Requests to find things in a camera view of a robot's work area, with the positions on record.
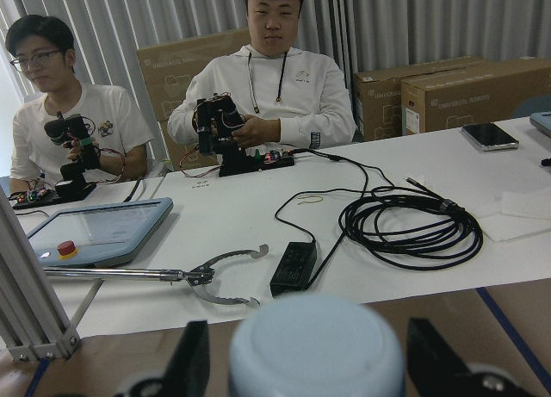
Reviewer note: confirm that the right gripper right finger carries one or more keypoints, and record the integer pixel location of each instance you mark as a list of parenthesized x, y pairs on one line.
[(436, 370)]

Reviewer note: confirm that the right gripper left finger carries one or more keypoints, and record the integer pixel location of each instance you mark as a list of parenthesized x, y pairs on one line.
[(187, 372)]

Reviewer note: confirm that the light blue plastic cup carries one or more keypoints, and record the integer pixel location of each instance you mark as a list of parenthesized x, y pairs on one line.
[(315, 345)]

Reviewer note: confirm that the metal reacher grabber tool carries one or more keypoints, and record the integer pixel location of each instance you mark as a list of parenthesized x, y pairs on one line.
[(198, 278)]

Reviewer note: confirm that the black power adapter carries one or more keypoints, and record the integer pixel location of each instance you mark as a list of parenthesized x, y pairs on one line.
[(294, 269)]

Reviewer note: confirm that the blue teach pendant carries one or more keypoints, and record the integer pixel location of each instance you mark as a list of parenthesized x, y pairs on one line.
[(100, 236)]

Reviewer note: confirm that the black smartphone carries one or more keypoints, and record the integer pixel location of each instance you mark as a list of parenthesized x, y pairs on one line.
[(490, 137)]

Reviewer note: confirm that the cardboard box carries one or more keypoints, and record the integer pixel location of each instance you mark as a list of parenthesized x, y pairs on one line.
[(449, 93)]

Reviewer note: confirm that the person in white hoodie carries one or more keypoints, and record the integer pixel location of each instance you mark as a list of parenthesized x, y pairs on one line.
[(286, 96)]

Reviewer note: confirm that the person with glasses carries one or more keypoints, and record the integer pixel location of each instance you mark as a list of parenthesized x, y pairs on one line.
[(42, 48)]

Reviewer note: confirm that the aluminium frame post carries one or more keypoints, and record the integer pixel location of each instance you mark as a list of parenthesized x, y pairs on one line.
[(33, 323)]

